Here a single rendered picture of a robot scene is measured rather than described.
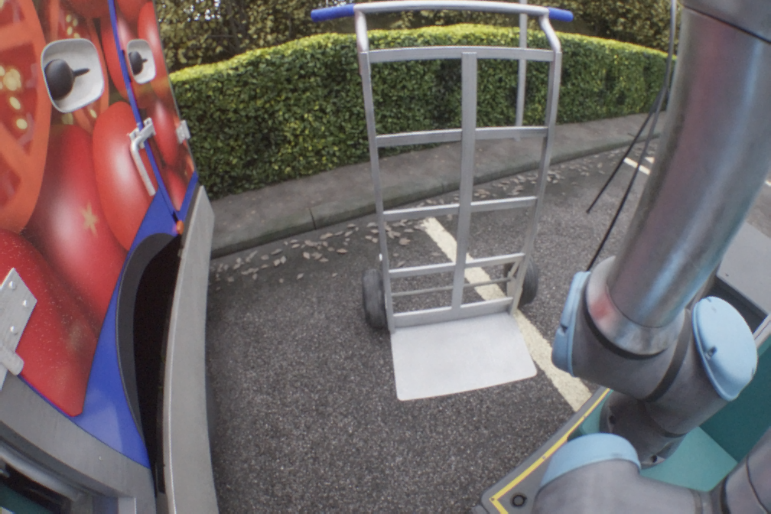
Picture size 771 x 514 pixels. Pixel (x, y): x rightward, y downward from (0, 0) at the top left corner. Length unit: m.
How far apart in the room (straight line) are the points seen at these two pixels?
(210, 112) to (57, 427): 2.19
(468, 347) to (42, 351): 1.35
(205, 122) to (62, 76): 1.77
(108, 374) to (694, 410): 0.89
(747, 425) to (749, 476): 0.37
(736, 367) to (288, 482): 1.20
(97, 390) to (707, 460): 1.01
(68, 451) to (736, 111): 0.75
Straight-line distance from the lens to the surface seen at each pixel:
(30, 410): 0.56
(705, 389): 0.40
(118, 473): 0.68
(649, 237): 0.26
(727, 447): 0.68
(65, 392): 0.61
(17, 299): 0.57
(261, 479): 1.29
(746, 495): 0.27
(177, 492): 0.84
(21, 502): 0.73
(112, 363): 0.74
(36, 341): 0.59
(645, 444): 0.50
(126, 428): 0.73
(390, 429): 1.24
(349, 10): 0.92
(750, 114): 0.21
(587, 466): 0.25
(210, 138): 2.47
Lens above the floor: 1.17
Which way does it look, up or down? 35 degrees down
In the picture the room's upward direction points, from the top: 5 degrees counter-clockwise
